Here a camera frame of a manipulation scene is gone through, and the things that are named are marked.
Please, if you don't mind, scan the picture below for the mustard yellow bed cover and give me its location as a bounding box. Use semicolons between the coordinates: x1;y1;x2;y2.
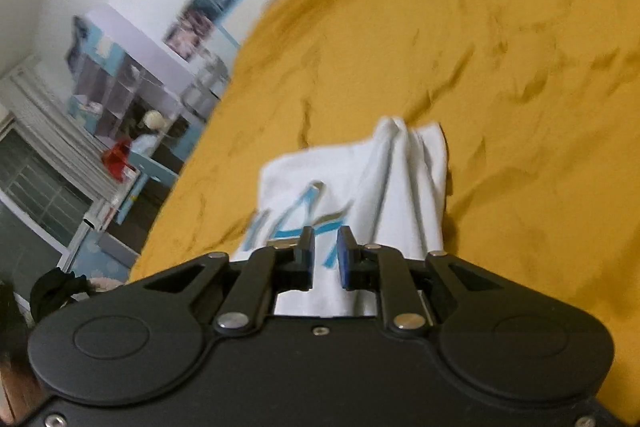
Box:
131;0;639;421

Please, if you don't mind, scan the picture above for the window with grille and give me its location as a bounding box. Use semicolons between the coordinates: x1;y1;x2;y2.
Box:
1;127;92;300

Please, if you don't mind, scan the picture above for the white pleated curtain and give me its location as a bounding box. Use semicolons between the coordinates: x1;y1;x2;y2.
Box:
1;55;130;207

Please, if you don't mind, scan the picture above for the metal bedside rack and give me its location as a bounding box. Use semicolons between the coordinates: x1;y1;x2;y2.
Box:
181;50;230;122

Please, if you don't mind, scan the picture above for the blue desk chair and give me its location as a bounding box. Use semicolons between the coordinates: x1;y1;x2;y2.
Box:
115;152;178;225

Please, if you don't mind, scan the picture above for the white printed t-shirt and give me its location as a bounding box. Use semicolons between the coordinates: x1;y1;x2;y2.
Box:
234;117;448;317

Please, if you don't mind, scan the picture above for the red bag on desk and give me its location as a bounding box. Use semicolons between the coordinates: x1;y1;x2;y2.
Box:
101;139;131;182

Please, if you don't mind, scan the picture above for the white cubby bookshelf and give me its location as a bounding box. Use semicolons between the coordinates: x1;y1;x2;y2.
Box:
66;4;193;146

